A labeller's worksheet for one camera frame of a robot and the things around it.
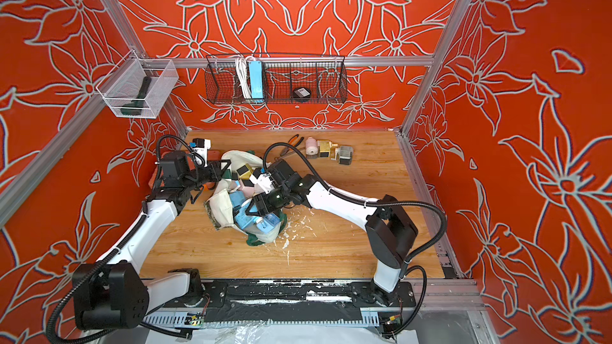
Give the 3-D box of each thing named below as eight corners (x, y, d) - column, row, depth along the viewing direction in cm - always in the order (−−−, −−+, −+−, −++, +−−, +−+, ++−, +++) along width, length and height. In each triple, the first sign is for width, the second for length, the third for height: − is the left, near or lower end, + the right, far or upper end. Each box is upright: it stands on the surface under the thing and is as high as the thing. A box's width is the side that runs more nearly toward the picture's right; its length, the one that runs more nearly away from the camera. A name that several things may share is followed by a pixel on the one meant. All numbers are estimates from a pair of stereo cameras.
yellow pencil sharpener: (320, 159, 110) (320, 154, 107) (319, 145, 116) (319, 139, 113) (337, 159, 110) (338, 154, 107) (336, 145, 116) (336, 139, 112)
